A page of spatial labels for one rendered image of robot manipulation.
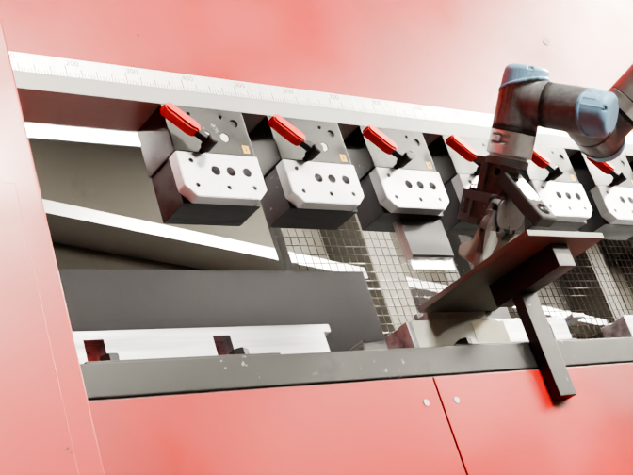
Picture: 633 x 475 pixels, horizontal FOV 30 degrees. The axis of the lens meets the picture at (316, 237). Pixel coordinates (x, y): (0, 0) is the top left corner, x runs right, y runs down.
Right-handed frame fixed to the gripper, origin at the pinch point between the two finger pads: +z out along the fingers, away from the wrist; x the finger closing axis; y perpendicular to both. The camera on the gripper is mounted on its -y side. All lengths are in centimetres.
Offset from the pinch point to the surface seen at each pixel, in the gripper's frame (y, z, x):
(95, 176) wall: 329, 20, -141
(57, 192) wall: 317, 28, -117
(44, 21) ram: 40, -26, 67
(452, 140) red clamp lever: 20.1, -21.4, -6.9
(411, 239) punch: 15.2, -3.2, 4.5
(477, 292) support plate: -0.2, 2.4, 3.6
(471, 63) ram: 35, -38, -26
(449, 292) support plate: 0.4, 2.8, 10.0
